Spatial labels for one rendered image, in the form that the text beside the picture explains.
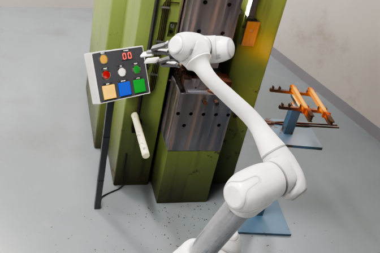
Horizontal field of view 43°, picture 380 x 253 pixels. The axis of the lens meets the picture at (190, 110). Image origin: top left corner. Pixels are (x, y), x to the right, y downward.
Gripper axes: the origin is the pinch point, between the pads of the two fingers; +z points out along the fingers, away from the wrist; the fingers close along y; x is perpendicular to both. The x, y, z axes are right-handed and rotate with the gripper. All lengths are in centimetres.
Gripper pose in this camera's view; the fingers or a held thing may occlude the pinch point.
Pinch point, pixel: (149, 57)
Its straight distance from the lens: 210.9
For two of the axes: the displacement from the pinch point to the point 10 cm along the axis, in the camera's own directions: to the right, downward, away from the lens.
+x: -4.0, 7.0, -5.8
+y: -4.3, -7.1, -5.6
